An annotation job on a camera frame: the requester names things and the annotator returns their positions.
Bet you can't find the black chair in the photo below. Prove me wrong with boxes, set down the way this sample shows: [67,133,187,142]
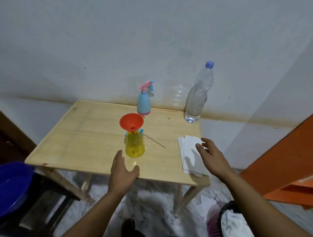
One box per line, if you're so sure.
[0,171,81,237]

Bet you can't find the person's right forearm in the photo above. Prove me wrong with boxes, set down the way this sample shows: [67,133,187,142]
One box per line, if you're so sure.
[217,168,313,237]

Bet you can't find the clear plastic water bottle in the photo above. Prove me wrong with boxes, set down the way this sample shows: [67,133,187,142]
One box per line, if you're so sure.
[184,61,215,123]

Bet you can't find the dark brown wooden furniture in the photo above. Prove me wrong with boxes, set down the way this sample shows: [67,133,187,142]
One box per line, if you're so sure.
[0,110,37,164]

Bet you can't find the red plastic funnel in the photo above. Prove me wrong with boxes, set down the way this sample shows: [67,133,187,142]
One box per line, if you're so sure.
[119,113,145,135]

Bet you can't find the pink waste basket black liner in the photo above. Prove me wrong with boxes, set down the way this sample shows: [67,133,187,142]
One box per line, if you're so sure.
[206,200,250,237]

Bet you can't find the white paper napkins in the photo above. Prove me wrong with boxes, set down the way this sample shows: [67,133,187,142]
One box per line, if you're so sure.
[177,135,210,178]

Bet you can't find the blue plastic basin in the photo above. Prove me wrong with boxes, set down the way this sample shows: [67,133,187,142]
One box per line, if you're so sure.
[0,162,35,218]

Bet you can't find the person's left forearm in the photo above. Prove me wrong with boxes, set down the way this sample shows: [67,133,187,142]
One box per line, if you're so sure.
[61,189,134,237]

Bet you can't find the person's left hand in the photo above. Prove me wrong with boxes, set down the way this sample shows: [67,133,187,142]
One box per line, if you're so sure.
[108,149,140,196]

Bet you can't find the blue spray bottle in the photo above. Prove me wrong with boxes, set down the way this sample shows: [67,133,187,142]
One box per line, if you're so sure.
[137,91,151,116]

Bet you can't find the wooden table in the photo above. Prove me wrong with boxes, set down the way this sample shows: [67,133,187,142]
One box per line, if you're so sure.
[24,100,211,218]

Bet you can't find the person's right hand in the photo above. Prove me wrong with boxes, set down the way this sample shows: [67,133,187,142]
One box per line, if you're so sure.
[195,137,234,181]

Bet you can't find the yellow spray bottle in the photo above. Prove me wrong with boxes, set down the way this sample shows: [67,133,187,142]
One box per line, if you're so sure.
[125,132,145,159]

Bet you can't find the orange cabinet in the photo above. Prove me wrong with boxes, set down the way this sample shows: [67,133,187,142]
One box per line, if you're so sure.
[239,115,313,210]

